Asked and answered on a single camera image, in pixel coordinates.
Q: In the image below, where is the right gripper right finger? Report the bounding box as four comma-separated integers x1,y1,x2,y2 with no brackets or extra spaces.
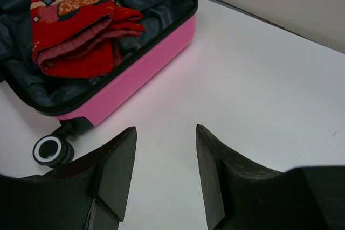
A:
196,124,344,229

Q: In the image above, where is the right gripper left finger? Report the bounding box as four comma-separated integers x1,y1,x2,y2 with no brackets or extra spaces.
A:
1,127,137,229

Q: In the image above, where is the red patterned cloth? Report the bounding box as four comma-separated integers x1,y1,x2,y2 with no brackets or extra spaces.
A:
30,0,145,79

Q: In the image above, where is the pink hard-shell suitcase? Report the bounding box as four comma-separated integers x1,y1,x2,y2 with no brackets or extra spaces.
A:
1,0,198,168

